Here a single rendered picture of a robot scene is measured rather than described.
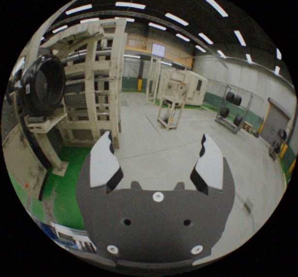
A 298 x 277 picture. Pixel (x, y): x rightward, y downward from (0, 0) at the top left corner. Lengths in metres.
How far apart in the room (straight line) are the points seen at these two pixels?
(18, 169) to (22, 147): 0.27
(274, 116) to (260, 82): 3.11
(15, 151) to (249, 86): 11.85
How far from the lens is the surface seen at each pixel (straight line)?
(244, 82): 10.71
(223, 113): 4.68
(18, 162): 1.44
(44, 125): 0.91
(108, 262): 0.48
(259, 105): 10.25
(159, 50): 4.33
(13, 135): 1.40
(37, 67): 0.88
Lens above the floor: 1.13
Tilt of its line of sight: 30 degrees down
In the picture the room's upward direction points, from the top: 9 degrees clockwise
